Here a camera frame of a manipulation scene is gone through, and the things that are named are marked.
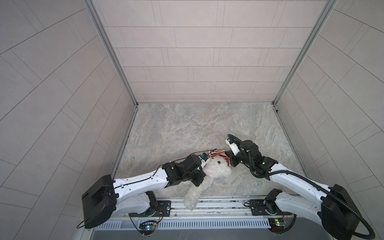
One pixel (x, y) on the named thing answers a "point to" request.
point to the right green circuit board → (276, 224)
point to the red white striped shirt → (220, 153)
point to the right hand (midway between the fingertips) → (224, 154)
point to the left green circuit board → (147, 228)
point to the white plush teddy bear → (218, 175)
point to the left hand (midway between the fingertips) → (208, 176)
